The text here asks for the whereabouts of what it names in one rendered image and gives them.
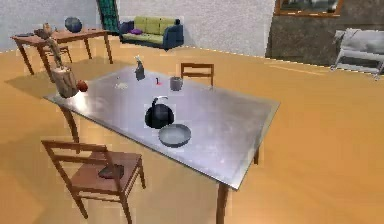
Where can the green and blue sofa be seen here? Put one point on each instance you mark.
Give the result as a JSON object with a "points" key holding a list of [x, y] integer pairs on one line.
{"points": [[153, 31]]}

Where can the grey armchair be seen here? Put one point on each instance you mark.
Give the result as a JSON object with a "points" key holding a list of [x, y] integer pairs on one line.
{"points": [[361, 46]]}

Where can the wooden framed picture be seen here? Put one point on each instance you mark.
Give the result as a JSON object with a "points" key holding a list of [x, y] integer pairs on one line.
{"points": [[308, 7]]}

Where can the dark blue round ball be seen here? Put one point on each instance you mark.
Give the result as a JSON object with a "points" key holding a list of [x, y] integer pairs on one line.
{"points": [[73, 24]]}

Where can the black round kettle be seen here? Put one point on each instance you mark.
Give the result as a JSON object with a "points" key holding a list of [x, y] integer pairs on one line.
{"points": [[159, 115]]}

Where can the dark spray bottle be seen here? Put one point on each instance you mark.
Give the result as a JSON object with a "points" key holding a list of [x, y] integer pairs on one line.
{"points": [[140, 70]]}

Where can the brown wooden side table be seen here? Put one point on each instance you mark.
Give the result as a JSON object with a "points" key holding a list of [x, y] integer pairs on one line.
{"points": [[66, 36]]}

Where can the small red object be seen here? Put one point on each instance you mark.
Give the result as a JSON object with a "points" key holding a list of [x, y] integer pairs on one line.
{"points": [[157, 81]]}

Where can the small white flat object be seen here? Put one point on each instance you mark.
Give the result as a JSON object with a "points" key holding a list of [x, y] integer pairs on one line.
{"points": [[121, 86]]}

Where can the purple cushion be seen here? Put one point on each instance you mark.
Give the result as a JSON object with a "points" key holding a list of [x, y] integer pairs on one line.
{"points": [[136, 31]]}

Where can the grey metal dining table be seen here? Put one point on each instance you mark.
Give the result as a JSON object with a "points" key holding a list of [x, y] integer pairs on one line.
{"points": [[216, 126]]}

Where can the green patterned door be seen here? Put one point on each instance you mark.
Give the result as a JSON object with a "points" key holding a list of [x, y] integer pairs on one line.
{"points": [[108, 15]]}

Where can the grey round bowl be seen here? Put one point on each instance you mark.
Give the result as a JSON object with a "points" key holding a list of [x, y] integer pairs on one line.
{"points": [[174, 135]]}

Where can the red apple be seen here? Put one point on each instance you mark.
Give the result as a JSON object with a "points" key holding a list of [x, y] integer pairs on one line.
{"points": [[82, 86]]}

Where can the grey cup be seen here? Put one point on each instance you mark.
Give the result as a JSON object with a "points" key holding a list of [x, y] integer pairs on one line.
{"points": [[176, 83]]}

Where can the dark flat object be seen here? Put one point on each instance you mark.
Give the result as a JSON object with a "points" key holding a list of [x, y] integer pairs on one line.
{"points": [[111, 172], [25, 34]]}

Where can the brown wooden chair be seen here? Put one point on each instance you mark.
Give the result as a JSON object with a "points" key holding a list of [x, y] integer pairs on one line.
{"points": [[197, 70], [60, 51], [96, 173]]}

